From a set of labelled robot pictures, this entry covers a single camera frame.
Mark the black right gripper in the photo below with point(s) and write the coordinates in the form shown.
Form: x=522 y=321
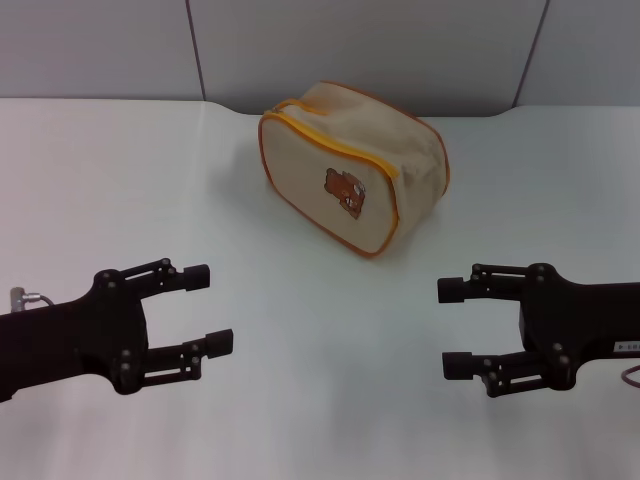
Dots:
x=590 y=320

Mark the beige food bag orange trim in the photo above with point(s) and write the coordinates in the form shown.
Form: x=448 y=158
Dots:
x=320 y=170

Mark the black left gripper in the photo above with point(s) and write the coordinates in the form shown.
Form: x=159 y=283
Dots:
x=60 y=340

